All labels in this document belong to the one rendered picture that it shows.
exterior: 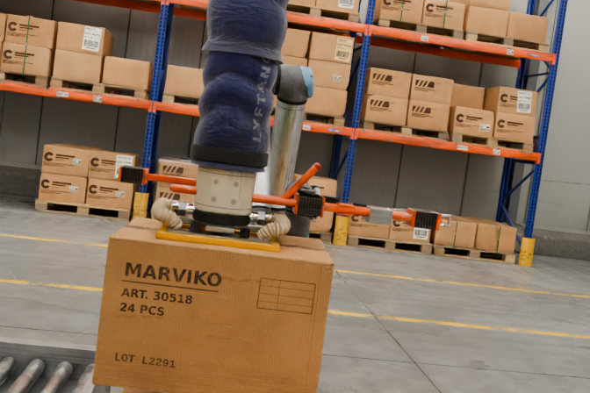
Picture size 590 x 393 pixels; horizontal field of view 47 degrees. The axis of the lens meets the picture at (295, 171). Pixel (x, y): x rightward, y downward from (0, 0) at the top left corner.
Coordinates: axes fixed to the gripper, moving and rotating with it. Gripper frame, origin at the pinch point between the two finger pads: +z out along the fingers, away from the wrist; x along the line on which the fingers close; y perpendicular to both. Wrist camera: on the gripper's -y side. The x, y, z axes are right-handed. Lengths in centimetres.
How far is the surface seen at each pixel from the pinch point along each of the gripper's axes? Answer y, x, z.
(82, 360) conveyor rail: 68, -64, -30
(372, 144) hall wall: -204, 19, -845
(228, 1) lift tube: 33, 54, 9
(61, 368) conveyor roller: 72, -65, -22
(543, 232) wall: -504, -86, -845
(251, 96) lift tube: 23.9, 28.9, 9.6
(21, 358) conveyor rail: 87, -65, -30
